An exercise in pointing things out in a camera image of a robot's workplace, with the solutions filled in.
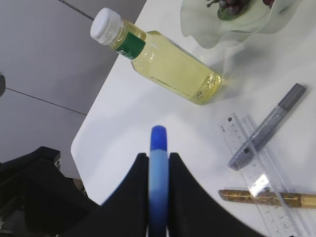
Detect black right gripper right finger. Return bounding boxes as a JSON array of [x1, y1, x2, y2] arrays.
[[167, 153, 262, 237]]

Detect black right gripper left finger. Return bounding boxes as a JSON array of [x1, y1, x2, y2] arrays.
[[62, 153, 149, 237]]

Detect blue safety scissors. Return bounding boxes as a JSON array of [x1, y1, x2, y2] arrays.
[[148, 125, 169, 237]]

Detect yellow tea drink bottle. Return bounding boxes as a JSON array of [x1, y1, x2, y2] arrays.
[[90, 8, 224, 105]]

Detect purple artificial grape bunch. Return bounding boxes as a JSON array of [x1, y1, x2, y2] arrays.
[[206, 0, 275, 21]]

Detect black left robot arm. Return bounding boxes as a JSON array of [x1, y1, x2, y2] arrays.
[[0, 147, 99, 236]]

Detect silver glitter marker pen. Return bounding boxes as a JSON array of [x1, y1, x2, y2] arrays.
[[228, 83, 307, 171]]

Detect clear plastic ruler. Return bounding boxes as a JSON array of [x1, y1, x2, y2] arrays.
[[219, 114, 314, 237]]

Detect gold glitter marker pen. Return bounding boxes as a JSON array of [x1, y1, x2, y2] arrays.
[[218, 190, 316, 209]]

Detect green ruffled glass plate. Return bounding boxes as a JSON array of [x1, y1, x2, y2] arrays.
[[180, 0, 299, 49]]

